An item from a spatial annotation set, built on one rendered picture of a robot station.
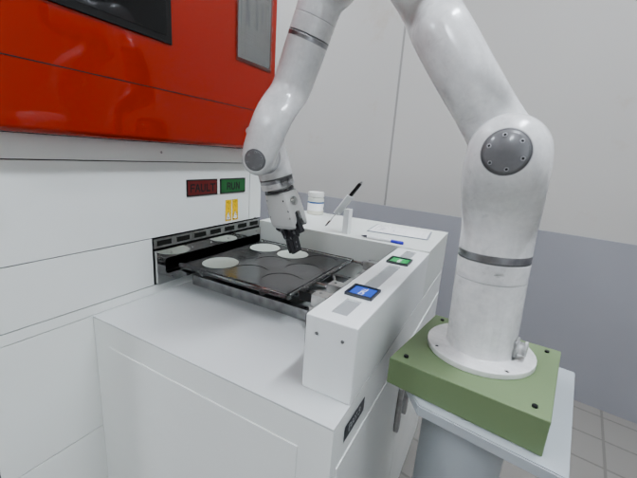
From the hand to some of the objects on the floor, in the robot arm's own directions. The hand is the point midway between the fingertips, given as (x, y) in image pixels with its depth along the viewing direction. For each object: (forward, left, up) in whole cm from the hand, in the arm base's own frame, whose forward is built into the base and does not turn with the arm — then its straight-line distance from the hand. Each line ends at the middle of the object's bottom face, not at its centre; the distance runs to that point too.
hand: (293, 245), depth 92 cm
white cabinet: (+5, -13, -98) cm, 99 cm away
